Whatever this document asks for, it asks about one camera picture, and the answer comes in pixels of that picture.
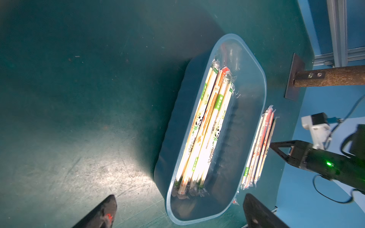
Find pink blossom artificial tree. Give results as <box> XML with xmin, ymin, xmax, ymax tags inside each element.
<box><xmin>284</xmin><ymin>53</ymin><xmax>365</xmax><ymax>101</ymax></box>

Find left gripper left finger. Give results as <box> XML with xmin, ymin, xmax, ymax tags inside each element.
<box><xmin>73</xmin><ymin>194</ymin><xmax>117</xmax><ymax>228</ymax></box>

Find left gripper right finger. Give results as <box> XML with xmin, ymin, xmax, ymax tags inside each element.
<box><xmin>243</xmin><ymin>193</ymin><xmax>289</xmax><ymax>228</ymax></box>

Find chopsticks bundle in box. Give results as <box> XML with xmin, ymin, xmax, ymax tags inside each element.
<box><xmin>172</xmin><ymin>60</ymin><xmax>233</xmax><ymax>199</ymax></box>

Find clear plastic storage box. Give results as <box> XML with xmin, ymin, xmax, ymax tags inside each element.
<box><xmin>154</xmin><ymin>34</ymin><xmax>267</xmax><ymax>225</ymax></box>

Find red striped chopsticks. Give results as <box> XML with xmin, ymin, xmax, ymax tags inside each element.
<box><xmin>240</xmin><ymin>105</ymin><xmax>275</xmax><ymax>190</ymax></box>

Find aluminium rail frame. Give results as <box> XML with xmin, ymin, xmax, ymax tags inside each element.
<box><xmin>314</xmin><ymin>1</ymin><xmax>365</xmax><ymax>67</ymax></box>

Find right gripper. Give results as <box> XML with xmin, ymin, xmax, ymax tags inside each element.
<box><xmin>270</xmin><ymin>140</ymin><xmax>365</xmax><ymax>193</ymax></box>

